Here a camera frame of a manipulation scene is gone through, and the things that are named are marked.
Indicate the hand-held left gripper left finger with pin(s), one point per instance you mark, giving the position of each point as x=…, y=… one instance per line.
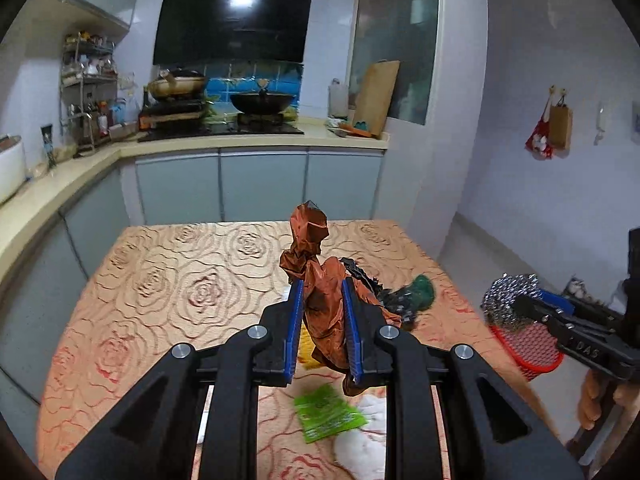
x=295, y=330

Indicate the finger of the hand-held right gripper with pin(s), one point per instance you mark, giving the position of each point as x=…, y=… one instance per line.
x=575, y=340
x=557, y=301

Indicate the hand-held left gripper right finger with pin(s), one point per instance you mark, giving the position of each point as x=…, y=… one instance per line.
x=352, y=340

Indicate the red plastic mesh basket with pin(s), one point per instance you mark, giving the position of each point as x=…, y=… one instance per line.
x=525, y=355

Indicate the black wrapper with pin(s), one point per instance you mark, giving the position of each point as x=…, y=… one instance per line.
x=380, y=295

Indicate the green snack wrapper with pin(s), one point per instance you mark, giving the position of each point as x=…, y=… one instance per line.
x=325, y=412

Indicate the person's right hand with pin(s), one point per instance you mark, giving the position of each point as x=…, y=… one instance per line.
x=591, y=397

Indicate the yellow foam fruit net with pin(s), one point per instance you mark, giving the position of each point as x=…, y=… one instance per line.
x=305, y=357

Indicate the dark green wrapper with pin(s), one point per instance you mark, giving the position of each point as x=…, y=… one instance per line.
x=420, y=290

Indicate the white crumpled tissue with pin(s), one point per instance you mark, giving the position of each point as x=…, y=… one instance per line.
x=360, y=447

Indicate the rose-patterned tablecloth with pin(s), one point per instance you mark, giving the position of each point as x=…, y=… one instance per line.
x=165, y=285

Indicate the grey kitchen base cabinets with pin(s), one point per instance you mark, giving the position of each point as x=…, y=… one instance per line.
x=260, y=185

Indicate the red hanging bag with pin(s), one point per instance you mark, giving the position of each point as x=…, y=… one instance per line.
x=539, y=140

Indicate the orange kitchen tool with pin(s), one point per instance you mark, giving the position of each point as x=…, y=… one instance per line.
x=357, y=131

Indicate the black gas hob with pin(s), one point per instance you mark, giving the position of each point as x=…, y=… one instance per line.
x=220, y=131

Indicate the black wok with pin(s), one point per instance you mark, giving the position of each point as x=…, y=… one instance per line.
x=262, y=101

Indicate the white roll container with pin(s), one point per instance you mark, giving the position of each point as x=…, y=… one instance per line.
x=338, y=100

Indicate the wooden cutting board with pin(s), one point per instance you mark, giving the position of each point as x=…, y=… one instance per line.
x=377, y=95

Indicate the blue backsplash panel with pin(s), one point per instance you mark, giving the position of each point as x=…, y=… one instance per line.
x=225, y=82

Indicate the golden pan with lid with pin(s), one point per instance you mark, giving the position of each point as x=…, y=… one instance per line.
x=177, y=85

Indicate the beige kitchen countertop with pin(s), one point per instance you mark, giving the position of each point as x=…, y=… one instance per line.
x=60, y=185

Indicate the frosted glass window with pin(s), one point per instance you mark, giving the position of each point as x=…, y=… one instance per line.
x=395, y=35

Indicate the metal spice rack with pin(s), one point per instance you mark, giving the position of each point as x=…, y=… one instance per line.
x=87, y=95

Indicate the black glass range hood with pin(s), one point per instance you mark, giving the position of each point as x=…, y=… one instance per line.
x=230, y=20

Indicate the white rice cooker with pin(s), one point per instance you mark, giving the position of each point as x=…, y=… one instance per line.
x=10, y=170

